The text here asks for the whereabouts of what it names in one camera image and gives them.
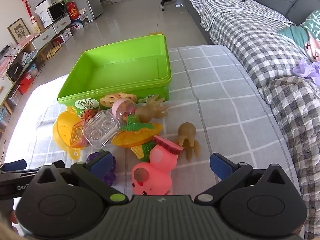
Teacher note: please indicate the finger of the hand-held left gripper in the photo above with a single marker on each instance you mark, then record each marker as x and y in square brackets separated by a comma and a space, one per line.
[15, 165]

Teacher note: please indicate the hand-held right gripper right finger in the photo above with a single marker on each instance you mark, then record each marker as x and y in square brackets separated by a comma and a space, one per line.
[220, 166]

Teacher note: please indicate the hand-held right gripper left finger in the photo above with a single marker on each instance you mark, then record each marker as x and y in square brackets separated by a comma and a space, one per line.
[101, 165]

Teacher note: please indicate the purple toy grapes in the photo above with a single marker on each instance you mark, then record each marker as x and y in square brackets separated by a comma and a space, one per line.
[110, 176]

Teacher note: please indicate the clear plastic case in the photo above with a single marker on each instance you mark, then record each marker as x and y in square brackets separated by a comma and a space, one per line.
[100, 130]

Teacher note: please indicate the yellow green toy vegetable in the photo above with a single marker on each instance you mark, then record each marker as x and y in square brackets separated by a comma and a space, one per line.
[135, 136]

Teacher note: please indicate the brown rubber hand toy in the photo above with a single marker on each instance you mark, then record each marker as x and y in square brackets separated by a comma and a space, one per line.
[145, 113]
[187, 131]

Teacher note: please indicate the yellow toy colander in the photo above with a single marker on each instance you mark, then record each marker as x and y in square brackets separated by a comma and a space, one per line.
[63, 130]

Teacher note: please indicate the pink rubber animal toy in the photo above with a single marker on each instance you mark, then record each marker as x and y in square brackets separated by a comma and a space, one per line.
[155, 172]

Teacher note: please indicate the green plastic storage box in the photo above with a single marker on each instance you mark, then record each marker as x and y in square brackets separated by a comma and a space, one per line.
[120, 62]

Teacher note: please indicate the yellow toy corn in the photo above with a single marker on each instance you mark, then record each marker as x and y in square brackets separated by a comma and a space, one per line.
[142, 151]

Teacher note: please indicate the orange toy crab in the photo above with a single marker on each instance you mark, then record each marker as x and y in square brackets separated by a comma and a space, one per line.
[87, 115]

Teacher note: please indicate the pink clear capsule ball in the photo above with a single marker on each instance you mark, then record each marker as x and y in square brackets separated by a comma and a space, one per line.
[122, 110]

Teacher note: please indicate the grey grid bed sheet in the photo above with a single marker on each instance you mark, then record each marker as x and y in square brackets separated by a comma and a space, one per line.
[225, 105]

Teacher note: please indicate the tan toy pretzel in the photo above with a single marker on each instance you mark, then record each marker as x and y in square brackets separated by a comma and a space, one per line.
[108, 101]
[128, 96]

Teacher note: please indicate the white wooden drawer cabinet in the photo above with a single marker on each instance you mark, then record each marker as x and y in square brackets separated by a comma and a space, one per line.
[5, 90]

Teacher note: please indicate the purple cloth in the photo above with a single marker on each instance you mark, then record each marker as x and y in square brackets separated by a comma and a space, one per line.
[303, 68]

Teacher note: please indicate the grey checked blanket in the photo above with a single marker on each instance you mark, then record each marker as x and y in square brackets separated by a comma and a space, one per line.
[250, 37]

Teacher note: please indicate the framed cartoon picture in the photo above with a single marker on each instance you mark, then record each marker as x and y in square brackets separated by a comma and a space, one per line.
[18, 31]

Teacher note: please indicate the white grey TV cabinet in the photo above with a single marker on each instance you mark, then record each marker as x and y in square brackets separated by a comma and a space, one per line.
[50, 32]

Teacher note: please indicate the green patterned pillow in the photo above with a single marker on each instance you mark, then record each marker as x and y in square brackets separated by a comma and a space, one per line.
[295, 33]

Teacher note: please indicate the red gift box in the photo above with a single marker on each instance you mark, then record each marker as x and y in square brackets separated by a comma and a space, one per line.
[73, 10]

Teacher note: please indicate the black microwave oven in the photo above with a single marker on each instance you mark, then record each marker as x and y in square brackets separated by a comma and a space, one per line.
[57, 11]

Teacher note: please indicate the silver refrigerator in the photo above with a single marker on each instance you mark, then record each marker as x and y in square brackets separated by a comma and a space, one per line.
[91, 0]

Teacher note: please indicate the white microwave oven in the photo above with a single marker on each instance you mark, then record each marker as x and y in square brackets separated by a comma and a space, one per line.
[46, 2]

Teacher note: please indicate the dark grey sofa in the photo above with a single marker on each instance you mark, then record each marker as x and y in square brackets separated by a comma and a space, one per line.
[287, 0]

